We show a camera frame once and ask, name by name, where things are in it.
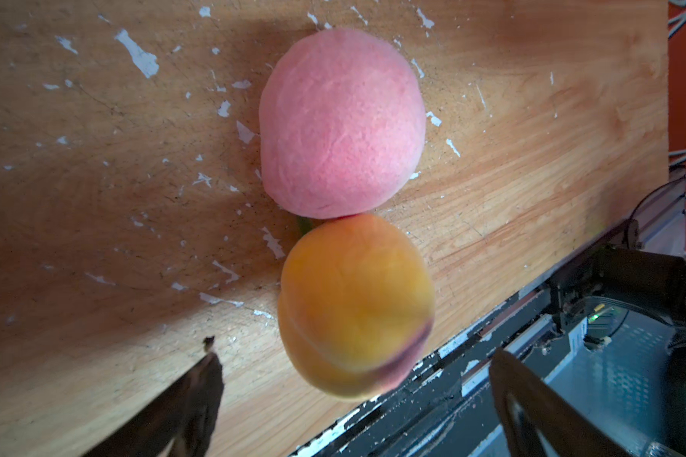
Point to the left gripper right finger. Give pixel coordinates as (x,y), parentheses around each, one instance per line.
(532,413)

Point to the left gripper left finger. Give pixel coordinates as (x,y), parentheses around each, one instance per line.
(180,421)

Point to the yellow red peach front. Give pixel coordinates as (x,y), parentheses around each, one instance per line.
(356,307)

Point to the pink peach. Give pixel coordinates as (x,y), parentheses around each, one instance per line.
(342,124)

